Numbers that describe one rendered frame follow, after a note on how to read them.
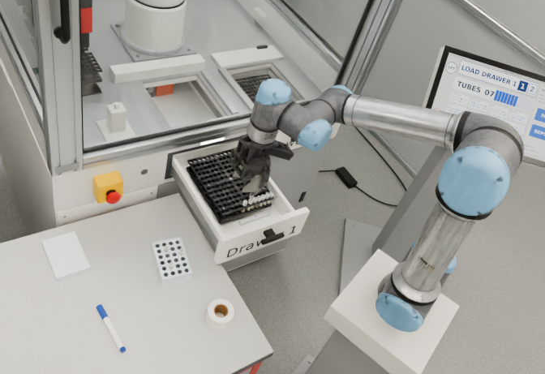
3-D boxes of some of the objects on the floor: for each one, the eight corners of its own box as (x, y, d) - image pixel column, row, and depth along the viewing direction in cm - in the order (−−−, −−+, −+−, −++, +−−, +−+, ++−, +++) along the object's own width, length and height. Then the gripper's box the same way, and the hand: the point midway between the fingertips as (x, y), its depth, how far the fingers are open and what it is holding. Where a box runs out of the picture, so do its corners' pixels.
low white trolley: (224, 444, 186) (274, 351, 133) (42, 551, 153) (15, 483, 101) (158, 311, 215) (178, 191, 163) (-5, 377, 183) (-46, 255, 131)
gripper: (233, 125, 128) (219, 182, 143) (255, 155, 122) (238, 211, 137) (261, 118, 132) (245, 174, 147) (284, 147, 127) (264, 202, 141)
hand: (251, 186), depth 142 cm, fingers open, 3 cm apart
